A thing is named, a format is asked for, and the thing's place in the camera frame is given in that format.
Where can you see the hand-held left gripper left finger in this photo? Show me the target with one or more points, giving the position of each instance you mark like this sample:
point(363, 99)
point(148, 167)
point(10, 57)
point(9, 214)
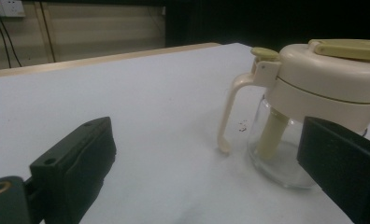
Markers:
point(77, 161)

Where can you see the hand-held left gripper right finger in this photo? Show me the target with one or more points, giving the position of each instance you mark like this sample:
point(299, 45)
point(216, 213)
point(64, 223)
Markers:
point(345, 161)

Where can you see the glass jar with cream lid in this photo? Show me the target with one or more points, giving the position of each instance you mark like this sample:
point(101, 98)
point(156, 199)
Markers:
point(323, 84)

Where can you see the white wall socket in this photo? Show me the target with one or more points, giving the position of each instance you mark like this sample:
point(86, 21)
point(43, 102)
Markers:
point(6, 6)

